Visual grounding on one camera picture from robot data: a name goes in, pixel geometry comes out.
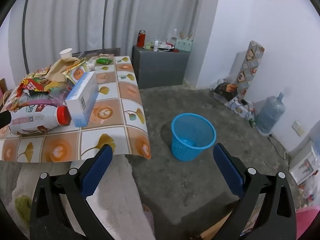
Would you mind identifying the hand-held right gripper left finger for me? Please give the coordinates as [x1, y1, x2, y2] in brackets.
[29, 144, 115, 240]

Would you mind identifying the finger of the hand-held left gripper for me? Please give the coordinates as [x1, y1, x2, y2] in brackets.
[0, 112, 12, 129]

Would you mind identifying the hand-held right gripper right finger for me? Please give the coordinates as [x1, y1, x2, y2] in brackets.
[212, 142, 298, 240]

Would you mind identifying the white bottle with red cap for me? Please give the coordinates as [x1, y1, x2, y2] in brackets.
[9, 105, 71, 135]

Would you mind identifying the blue plastic wastebasket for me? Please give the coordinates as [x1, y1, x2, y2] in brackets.
[171, 113, 217, 162]

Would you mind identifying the white fluffy blanket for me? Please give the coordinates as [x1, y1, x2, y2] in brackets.
[0, 155, 156, 240]

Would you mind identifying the pile of snack wrappers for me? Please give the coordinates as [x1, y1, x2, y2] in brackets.
[5, 55, 100, 113]

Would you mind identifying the wooden board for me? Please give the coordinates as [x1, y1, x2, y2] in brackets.
[200, 209, 259, 240]

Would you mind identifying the white printed carton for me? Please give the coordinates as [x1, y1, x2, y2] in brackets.
[224, 97, 256, 118]

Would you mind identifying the blue water jug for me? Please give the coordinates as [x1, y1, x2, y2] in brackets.
[255, 92, 286, 134]

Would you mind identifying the blue and white carton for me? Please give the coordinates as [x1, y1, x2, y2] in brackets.
[65, 71, 99, 127]

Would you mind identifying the white water dispenser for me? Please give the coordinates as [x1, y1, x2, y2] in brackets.
[288, 140, 320, 184]

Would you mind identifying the leaf patterned tablecloth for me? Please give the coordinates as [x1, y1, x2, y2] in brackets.
[0, 55, 152, 162]

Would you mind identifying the dark printed bag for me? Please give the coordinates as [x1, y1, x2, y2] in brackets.
[214, 82, 238, 103]

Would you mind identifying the clear plastic bag with items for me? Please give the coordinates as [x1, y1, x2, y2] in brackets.
[298, 174, 318, 206]

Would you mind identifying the white paper cup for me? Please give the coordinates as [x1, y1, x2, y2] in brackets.
[59, 48, 73, 60]

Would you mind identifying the pink cloth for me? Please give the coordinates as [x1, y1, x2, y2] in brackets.
[295, 204, 320, 240]

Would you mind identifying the dark snack box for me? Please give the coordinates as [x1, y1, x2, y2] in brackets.
[72, 47, 122, 58]

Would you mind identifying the grey cabinet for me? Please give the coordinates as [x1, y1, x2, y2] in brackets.
[132, 45, 190, 89]

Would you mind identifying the grey white curtain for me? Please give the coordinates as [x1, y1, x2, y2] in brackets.
[7, 0, 222, 82]

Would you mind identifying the green desk calendar box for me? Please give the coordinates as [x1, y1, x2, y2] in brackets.
[175, 38, 193, 53]

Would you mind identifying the red thermos flask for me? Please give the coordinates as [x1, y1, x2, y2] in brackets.
[137, 30, 146, 48]

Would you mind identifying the wall socket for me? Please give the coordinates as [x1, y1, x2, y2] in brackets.
[292, 121, 304, 137]

